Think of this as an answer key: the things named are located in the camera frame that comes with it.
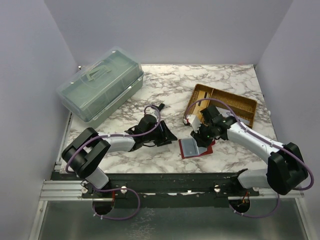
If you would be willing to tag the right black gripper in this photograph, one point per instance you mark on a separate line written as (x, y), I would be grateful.
(200, 141)

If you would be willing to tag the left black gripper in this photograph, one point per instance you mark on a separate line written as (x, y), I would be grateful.
(166, 136)

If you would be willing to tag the red leather card holder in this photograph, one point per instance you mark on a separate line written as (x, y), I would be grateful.
(189, 149)

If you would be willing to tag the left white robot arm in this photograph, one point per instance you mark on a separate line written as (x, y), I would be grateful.
(86, 152)

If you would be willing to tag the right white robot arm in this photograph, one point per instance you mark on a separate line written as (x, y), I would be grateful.
(284, 163)

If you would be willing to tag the tan card in tray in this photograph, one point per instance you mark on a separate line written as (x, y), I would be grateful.
(203, 95)

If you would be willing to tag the black T-shaped tool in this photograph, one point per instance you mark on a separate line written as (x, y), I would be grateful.
(160, 107)

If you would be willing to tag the woven bamboo organizer tray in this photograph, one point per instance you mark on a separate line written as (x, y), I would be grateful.
(244, 108)

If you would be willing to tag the green plastic storage box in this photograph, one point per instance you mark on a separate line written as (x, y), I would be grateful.
(96, 91)

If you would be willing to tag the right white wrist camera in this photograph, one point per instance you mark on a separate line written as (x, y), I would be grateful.
(193, 121)

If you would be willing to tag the aluminium extrusion rail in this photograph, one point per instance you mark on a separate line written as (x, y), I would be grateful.
(155, 185)

